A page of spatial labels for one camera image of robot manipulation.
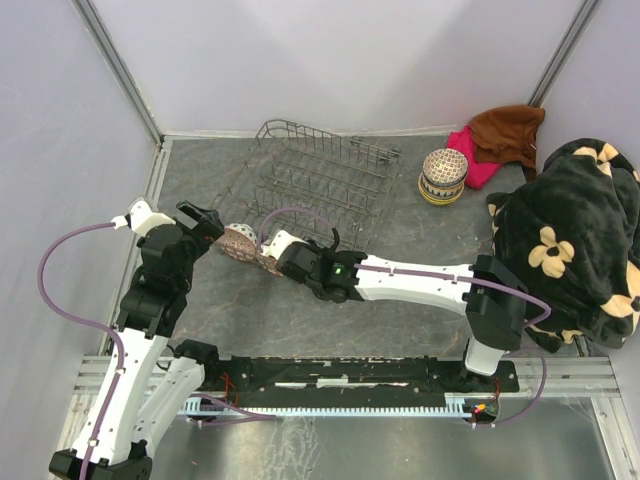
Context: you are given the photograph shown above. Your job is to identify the red diamond pattern bowl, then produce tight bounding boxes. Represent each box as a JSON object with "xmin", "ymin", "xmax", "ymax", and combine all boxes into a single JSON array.
[{"xmin": 215, "ymin": 223, "xmax": 257, "ymax": 262}]

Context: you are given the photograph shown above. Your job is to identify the red geometric pattern bowl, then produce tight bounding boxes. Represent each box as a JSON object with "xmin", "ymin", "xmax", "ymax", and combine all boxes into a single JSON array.
[{"xmin": 256, "ymin": 253, "xmax": 282, "ymax": 276}]

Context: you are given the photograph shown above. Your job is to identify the grey wire dish rack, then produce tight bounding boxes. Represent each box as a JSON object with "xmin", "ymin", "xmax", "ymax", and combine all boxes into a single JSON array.
[{"xmin": 213, "ymin": 120, "xmax": 401, "ymax": 256}]

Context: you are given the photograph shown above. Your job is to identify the yellow rim blue pattern bowl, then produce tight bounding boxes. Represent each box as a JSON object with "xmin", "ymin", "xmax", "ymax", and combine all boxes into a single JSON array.
[{"xmin": 423, "ymin": 195, "xmax": 461, "ymax": 206}]

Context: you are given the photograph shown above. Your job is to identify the blue triangle pattern bowl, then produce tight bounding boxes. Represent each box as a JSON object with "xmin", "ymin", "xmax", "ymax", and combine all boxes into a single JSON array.
[{"xmin": 419, "ymin": 174, "xmax": 465, "ymax": 200}]

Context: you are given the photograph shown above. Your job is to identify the brown dotted pattern bowl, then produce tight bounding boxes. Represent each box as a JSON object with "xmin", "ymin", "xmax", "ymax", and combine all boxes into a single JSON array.
[{"xmin": 422, "ymin": 148, "xmax": 469, "ymax": 187}]

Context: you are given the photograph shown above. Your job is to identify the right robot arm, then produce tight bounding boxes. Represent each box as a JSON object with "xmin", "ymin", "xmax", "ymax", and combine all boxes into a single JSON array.
[{"xmin": 265, "ymin": 231, "xmax": 527, "ymax": 391}]

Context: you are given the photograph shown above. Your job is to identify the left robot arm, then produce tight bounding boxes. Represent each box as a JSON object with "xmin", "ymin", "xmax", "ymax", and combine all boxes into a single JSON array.
[{"xmin": 38, "ymin": 197, "xmax": 225, "ymax": 479}]

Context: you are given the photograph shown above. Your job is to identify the black base bar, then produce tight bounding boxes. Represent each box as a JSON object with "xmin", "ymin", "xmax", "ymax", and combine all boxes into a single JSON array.
[{"xmin": 172, "ymin": 339, "xmax": 521, "ymax": 409}]

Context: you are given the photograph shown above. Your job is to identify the pink cloth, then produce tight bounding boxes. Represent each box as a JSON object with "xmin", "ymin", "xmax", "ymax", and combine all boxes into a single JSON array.
[{"xmin": 446, "ymin": 126, "xmax": 501, "ymax": 190}]

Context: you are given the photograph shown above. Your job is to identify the brown cloth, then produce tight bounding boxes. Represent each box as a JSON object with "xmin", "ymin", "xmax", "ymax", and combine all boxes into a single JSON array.
[{"xmin": 468, "ymin": 105, "xmax": 545, "ymax": 182}]

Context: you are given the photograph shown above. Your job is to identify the black flower blanket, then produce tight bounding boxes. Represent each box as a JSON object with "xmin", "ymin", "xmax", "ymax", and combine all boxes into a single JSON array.
[{"xmin": 486, "ymin": 138, "xmax": 639, "ymax": 353}]

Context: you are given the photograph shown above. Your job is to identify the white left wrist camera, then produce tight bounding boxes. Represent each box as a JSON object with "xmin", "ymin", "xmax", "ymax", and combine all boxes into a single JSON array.
[{"xmin": 111, "ymin": 197, "xmax": 176, "ymax": 237}]

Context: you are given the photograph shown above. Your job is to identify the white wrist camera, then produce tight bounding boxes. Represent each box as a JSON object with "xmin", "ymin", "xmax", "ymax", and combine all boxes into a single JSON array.
[
  {"xmin": 111, "ymin": 197, "xmax": 176, "ymax": 237},
  {"xmin": 261, "ymin": 229, "xmax": 305, "ymax": 260}
]

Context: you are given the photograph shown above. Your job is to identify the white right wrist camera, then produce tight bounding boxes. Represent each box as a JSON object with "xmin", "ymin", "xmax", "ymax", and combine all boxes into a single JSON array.
[{"xmin": 261, "ymin": 229, "xmax": 305, "ymax": 260}]

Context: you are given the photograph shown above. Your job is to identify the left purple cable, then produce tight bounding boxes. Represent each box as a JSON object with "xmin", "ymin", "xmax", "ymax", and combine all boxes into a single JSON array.
[{"xmin": 38, "ymin": 222, "xmax": 126, "ymax": 480}]

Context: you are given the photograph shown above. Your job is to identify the purple cable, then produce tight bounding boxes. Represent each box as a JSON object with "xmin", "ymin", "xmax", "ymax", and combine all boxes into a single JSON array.
[
  {"xmin": 255, "ymin": 207, "xmax": 554, "ymax": 430},
  {"xmin": 38, "ymin": 222, "xmax": 126, "ymax": 480}
]

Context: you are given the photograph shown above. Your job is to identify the light blue cable duct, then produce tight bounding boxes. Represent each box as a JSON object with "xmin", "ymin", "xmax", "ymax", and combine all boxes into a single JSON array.
[{"xmin": 178, "ymin": 396, "xmax": 499, "ymax": 419}]

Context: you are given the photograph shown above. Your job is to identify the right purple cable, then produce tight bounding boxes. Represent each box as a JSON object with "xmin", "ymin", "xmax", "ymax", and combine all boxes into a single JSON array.
[{"xmin": 255, "ymin": 207, "xmax": 554, "ymax": 430}]

